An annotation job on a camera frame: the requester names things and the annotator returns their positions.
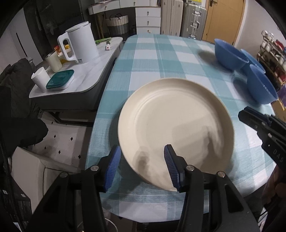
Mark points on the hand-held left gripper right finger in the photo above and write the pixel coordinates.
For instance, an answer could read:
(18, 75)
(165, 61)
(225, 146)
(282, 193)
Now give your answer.
(171, 165)

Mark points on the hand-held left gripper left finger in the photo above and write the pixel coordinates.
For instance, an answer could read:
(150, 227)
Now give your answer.
(112, 165)

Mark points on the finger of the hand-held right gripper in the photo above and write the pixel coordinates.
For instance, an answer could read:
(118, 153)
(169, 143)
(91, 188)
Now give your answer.
(250, 118)

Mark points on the blue bowl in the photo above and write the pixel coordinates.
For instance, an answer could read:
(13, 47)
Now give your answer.
(230, 55)
(254, 61)
(261, 87)

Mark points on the cream round plate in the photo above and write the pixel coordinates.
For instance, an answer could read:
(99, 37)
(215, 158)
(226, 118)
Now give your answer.
(174, 120)

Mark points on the person's right hand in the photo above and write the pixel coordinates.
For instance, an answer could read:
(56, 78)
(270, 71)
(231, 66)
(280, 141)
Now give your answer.
(277, 189)

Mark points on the beige rug black diamonds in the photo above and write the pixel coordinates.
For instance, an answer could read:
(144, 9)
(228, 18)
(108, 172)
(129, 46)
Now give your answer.
(67, 145)

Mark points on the metal shoe rack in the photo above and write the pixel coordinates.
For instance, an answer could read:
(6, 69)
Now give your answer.
(260, 55)

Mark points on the row of assorted shoes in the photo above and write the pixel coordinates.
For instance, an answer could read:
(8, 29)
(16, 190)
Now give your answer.
(279, 58)

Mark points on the white storage box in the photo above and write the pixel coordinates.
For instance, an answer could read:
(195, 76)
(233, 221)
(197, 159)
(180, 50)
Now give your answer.
(31, 167)

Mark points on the grey side table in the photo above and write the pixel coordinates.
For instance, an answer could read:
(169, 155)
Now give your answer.
(93, 73)

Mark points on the teal lidded container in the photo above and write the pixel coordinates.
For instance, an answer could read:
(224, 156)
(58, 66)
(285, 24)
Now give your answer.
(59, 79)

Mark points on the wooden door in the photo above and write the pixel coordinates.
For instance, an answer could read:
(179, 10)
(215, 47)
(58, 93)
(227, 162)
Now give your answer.
(223, 20)

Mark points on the black printed box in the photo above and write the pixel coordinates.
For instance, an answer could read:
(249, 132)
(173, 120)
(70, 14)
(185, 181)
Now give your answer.
(13, 205)

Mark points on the black jacket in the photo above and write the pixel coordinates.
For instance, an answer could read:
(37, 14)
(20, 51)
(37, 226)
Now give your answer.
(17, 107)

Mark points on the white cup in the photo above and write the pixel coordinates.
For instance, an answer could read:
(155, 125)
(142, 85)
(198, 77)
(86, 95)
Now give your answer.
(41, 79)

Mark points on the silver suitcase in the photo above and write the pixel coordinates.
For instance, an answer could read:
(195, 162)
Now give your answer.
(193, 17)

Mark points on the beige mug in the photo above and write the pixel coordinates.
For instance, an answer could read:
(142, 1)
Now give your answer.
(53, 62)

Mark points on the small white tube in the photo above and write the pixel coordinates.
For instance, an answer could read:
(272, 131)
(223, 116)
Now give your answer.
(108, 46)

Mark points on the green packet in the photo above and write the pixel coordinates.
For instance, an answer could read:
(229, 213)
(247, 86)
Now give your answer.
(102, 40)

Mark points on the white electric kettle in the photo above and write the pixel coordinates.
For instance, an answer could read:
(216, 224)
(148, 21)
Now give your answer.
(82, 42)

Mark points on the orange yellow snack packet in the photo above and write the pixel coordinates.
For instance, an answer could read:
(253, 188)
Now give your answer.
(57, 49)

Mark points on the beige suitcase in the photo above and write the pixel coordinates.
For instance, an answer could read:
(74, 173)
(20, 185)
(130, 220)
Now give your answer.
(172, 15)

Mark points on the woven basket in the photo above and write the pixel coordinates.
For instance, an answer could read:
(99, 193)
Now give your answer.
(117, 25)

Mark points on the white dressing table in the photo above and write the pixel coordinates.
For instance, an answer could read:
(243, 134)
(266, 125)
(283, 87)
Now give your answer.
(147, 16)

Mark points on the dark grey refrigerator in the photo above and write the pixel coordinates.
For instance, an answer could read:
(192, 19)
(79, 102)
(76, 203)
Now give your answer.
(58, 13)

